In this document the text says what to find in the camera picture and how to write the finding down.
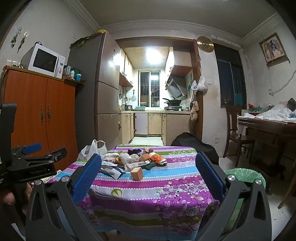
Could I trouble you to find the framed elephant picture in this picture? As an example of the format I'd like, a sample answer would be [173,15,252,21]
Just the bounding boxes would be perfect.
[259,33,289,67]

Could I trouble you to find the white fluffy towel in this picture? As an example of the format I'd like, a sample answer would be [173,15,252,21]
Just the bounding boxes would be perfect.
[119,153,140,173]

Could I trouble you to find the wooden chair by window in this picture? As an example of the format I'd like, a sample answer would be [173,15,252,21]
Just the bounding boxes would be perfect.
[223,104,255,167]

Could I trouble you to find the orange wooden cabinet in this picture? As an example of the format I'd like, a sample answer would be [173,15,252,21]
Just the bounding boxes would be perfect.
[1,66,78,170]

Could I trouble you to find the white red medicine box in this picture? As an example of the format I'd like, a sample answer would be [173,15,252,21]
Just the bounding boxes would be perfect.
[130,160,151,168]

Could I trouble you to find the green lined trash bin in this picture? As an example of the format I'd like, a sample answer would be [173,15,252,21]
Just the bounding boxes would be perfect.
[225,168,266,232]

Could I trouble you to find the dark wooden dining table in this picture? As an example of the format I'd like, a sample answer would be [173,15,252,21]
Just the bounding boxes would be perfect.
[238,117,295,178]

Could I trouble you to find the range hood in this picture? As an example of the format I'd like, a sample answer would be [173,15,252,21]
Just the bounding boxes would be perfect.
[166,75,187,98]

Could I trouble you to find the gold round wall clock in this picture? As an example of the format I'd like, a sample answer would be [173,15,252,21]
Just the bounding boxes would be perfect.
[197,36,214,53]

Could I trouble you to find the white microwave oven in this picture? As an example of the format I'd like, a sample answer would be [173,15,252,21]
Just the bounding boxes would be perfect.
[20,43,66,79]

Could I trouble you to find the white blue paper package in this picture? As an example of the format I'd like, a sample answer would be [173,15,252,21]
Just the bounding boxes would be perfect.
[100,161,125,180]

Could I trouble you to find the black covered bundle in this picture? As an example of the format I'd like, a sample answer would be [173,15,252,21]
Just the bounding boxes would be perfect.
[171,132,219,165]

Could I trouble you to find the floral striped tablecloth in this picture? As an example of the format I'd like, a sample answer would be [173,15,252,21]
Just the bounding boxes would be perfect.
[79,146,219,240]

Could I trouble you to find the orange foam sponge cube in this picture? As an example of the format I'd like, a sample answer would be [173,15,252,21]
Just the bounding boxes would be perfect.
[130,167,144,181]

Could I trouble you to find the person's left hand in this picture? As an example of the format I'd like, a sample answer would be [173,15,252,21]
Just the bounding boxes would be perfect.
[1,183,32,206]

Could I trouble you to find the kitchen window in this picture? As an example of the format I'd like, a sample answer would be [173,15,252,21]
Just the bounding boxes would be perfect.
[139,71,160,108]

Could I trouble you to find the black wok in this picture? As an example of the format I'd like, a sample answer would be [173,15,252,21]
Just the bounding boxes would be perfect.
[163,98,182,106]

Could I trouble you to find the grey refrigerator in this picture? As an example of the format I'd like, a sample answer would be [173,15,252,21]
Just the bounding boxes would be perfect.
[68,32,120,150]

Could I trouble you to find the hanging white plastic bag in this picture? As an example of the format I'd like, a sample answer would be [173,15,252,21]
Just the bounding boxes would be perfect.
[197,75,208,92]

